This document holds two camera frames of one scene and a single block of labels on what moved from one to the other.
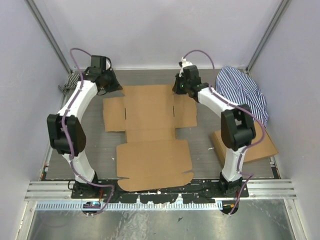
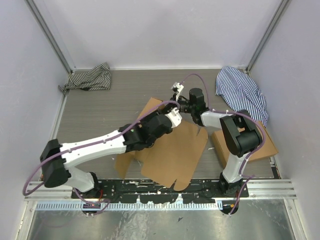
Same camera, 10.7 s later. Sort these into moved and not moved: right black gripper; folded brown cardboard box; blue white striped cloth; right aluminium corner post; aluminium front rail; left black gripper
Moved: right black gripper; left black gripper
Not moved: aluminium front rail; folded brown cardboard box; blue white striped cloth; right aluminium corner post
